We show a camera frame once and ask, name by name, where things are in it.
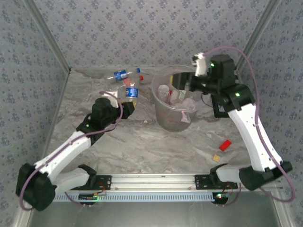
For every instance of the clear bottle blue label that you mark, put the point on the clear bottle blue label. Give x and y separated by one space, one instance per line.
131 92

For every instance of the red-label bottle with red cap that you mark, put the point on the red-label bottle with red cap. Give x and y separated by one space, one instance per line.
127 82

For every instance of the blue-label bottle with blue cap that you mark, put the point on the blue-label bottle with blue cap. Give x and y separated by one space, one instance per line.
120 75

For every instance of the translucent grey plastic bin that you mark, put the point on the translucent grey plastic bin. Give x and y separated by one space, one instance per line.
170 120

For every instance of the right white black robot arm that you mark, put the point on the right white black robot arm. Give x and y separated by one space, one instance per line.
251 137

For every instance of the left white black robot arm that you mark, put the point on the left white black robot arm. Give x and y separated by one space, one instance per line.
61 153

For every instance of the black white checkerboard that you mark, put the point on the black white checkerboard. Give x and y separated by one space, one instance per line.
219 111

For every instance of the red toy block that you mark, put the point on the red toy block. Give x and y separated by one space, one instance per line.
225 145

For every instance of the small tan square tile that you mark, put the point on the small tan square tile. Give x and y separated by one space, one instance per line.
216 158

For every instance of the small circuit board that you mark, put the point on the small circuit board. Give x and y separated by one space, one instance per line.
220 196
87 197

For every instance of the grey metal panel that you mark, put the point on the grey metal panel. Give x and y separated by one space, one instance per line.
154 215

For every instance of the aluminium frame bar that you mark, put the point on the aluminium frame bar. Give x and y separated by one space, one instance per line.
62 92

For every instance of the aluminium frame post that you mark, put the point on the aluminium frame post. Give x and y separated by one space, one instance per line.
47 35
259 33

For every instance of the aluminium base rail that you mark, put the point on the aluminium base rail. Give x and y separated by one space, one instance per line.
154 180

